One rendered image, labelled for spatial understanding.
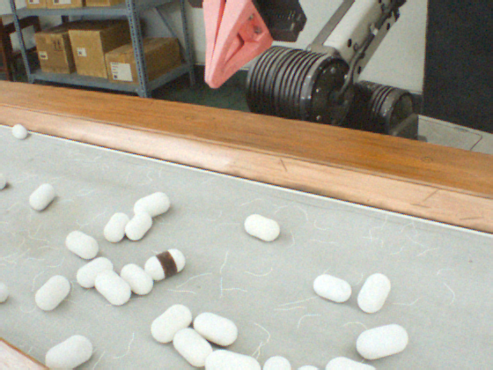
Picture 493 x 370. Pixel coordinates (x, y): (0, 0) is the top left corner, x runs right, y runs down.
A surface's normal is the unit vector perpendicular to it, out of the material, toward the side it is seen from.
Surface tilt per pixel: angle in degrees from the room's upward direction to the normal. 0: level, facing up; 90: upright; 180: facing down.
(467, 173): 0
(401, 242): 0
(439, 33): 86
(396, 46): 90
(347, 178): 45
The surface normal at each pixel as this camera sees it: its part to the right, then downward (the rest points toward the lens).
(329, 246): -0.08, -0.86
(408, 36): -0.53, 0.47
